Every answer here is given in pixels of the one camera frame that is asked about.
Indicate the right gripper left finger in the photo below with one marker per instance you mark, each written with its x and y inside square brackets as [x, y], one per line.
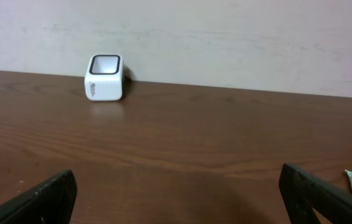
[51, 201]

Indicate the white barcode scanner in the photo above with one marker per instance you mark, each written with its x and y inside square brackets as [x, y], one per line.
[104, 78]

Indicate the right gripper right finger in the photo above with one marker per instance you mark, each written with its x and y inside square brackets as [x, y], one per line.
[304, 195]

